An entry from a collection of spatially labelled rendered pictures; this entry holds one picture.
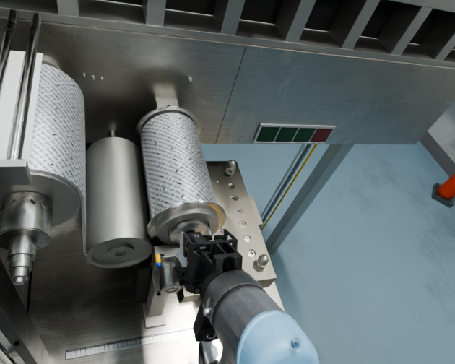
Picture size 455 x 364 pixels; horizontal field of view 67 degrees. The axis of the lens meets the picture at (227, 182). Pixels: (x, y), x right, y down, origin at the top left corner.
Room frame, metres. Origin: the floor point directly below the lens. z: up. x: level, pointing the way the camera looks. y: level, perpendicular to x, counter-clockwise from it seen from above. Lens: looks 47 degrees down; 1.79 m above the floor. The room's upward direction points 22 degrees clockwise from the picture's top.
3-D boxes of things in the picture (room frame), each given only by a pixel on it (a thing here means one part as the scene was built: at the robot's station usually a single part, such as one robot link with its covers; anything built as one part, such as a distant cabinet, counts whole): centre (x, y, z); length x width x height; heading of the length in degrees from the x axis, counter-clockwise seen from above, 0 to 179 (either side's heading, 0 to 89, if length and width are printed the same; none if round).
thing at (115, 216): (0.40, 0.20, 1.18); 0.26 x 0.12 x 0.12; 31
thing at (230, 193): (0.59, -0.03, 1.00); 0.40 x 0.16 x 0.06; 31
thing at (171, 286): (0.27, 0.03, 1.18); 0.04 x 0.02 x 0.04; 121
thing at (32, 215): (0.21, 0.24, 1.34); 0.06 x 0.06 x 0.06; 31
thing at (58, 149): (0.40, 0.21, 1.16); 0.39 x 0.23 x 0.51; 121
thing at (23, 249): (0.16, 0.21, 1.34); 0.06 x 0.03 x 0.03; 31
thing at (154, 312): (0.31, 0.05, 1.05); 0.06 x 0.05 x 0.31; 31
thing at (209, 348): (0.23, -0.07, 1.11); 0.09 x 0.03 x 0.06; 40
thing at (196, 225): (0.35, 0.03, 1.25); 0.07 x 0.02 x 0.07; 121
